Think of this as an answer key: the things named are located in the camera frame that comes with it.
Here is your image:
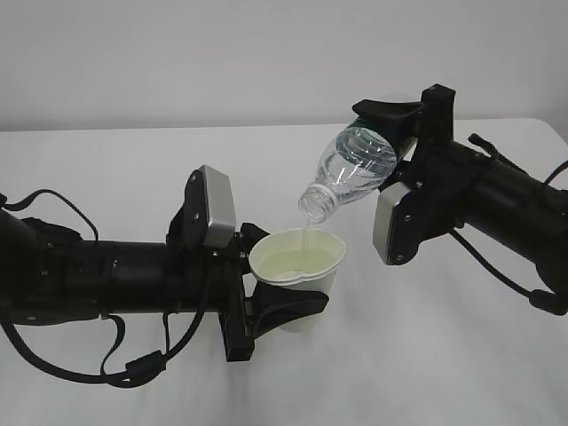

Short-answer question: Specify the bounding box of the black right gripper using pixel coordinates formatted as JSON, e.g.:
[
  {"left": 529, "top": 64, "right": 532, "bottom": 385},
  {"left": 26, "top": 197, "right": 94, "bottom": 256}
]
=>
[{"left": 351, "top": 84, "right": 475, "bottom": 264}]

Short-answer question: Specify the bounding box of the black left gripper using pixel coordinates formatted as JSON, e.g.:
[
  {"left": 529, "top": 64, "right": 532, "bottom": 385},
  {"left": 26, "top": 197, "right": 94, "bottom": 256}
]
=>
[{"left": 166, "top": 223, "right": 329, "bottom": 362}]

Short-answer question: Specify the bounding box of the white paper cup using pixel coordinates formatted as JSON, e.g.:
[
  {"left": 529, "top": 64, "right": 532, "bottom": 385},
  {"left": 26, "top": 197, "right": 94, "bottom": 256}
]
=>
[{"left": 248, "top": 227, "right": 348, "bottom": 335}]

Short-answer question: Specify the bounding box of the clear green-label water bottle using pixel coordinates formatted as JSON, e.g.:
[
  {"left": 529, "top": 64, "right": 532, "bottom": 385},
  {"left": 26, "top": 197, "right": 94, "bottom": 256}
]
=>
[{"left": 298, "top": 113, "right": 417, "bottom": 225}]

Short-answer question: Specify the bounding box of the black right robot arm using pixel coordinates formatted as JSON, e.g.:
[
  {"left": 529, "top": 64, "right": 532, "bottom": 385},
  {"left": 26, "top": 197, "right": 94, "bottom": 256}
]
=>
[{"left": 352, "top": 84, "right": 567, "bottom": 316}]

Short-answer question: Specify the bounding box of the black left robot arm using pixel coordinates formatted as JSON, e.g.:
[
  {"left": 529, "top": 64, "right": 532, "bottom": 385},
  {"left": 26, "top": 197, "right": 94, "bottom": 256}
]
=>
[{"left": 1, "top": 195, "right": 328, "bottom": 361}]

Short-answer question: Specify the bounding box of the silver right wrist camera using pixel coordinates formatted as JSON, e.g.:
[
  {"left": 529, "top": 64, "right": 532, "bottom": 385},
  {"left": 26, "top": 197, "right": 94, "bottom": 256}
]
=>
[{"left": 373, "top": 182, "right": 411, "bottom": 265}]

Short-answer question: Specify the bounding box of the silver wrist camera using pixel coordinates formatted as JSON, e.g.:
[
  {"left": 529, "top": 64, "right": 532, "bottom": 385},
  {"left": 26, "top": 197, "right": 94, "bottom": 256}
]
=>
[
  {"left": 373, "top": 182, "right": 411, "bottom": 265},
  {"left": 201, "top": 164, "right": 236, "bottom": 249}
]

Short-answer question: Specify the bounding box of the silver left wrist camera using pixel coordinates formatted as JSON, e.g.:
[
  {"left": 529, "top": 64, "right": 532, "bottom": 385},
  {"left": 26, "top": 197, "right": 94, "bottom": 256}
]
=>
[{"left": 201, "top": 164, "right": 236, "bottom": 249}]

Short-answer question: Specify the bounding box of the black left camera cable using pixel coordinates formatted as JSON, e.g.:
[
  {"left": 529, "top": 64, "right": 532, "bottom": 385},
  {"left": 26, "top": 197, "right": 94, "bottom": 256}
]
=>
[{"left": 0, "top": 189, "right": 209, "bottom": 391}]

